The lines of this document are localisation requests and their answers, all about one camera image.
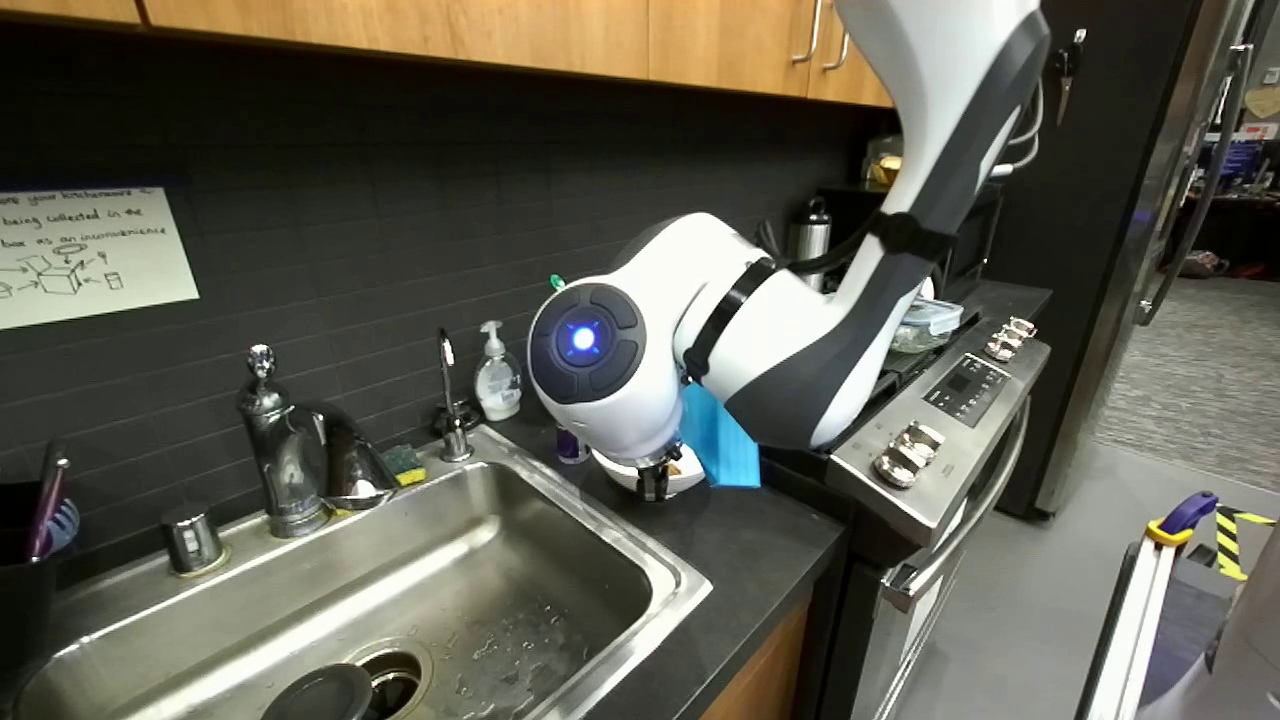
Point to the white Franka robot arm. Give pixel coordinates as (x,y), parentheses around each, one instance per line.
(802,333)

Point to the pump soap bottle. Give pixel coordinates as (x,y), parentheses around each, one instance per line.
(496,381)

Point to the sink side sprayer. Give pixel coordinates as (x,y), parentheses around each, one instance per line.
(449,403)

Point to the wooden base cabinet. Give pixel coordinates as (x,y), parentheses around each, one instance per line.
(767,673)

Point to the steel stove knob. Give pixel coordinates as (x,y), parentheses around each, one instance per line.
(922,440)
(1002,351)
(1023,328)
(892,470)

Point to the yellow sponge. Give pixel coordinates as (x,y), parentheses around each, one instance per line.
(400,464)

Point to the stainless steel gas stove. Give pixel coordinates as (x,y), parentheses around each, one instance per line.
(922,533)

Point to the stainless steel sink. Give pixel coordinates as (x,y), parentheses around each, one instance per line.
(400,601)

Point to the dark metal sink fixture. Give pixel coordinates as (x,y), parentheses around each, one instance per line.
(354,464)

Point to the steel thermos bottle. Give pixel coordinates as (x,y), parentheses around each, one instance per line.
(808,228)

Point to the chrome faucet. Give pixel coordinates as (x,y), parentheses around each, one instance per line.
(280,452)

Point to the woven basket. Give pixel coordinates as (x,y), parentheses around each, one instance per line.
(881,160)

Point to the wooden cabinet door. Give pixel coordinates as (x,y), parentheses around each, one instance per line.
(400,25)
(860,73)
(724,43)
(65,11)

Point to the chrome sink hole cap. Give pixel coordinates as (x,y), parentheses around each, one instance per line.
(193,540)

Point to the black refrigerator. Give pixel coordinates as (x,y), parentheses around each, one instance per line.
(1132,264)

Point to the yellow black striped bar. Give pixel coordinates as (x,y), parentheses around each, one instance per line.
(1234,544)

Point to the thin red utensil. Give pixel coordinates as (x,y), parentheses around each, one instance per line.
(51,506)

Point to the black utensil cup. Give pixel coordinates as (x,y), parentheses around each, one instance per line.
(27,586)

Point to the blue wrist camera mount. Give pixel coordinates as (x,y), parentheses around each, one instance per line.
(722,446)

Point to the handwritten white wall sign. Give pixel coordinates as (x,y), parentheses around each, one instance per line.
(81,252)

